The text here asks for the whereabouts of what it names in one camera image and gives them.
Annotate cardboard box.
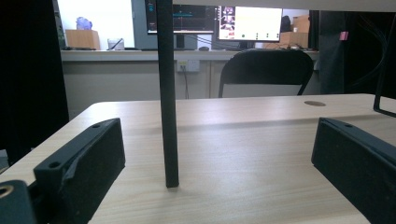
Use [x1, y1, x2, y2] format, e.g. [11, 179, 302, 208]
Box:
[64, 29, 102, 51]

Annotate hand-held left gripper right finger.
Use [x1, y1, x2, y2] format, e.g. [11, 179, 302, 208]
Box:
[310, 117, 396, 224]

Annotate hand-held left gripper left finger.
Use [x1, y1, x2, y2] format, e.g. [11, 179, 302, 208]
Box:
[33, 117, 126, 224]

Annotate white wall socket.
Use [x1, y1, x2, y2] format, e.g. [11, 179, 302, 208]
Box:
[176, 59, 201, 74]

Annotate black wall socket cable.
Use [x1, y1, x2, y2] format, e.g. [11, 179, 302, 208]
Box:
[182, 68, 191, 100]

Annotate stacked cardboard boxes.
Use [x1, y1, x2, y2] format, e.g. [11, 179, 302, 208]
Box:
[279, 14, 311, 49]

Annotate dark screen monitor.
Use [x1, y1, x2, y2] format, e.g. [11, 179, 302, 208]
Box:
[144, 0, 218, 35]

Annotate clear cup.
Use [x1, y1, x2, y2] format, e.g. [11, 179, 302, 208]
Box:
[106, 37, 125, 51]

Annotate black folding chair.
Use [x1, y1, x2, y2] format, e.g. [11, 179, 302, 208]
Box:
[217, 49, 315, 99]

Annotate purple object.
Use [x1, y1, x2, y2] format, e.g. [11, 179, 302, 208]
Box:
[76, 16, 93, 32]

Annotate grey counter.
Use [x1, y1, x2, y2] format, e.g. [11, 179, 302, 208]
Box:
[60, 49, 320, 63]

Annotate bright screen monitor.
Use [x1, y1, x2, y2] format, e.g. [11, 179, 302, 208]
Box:
[217, 6, 283, 43]

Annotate grey curtain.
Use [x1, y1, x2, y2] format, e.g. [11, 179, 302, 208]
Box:
[318, 10, 346, 95]

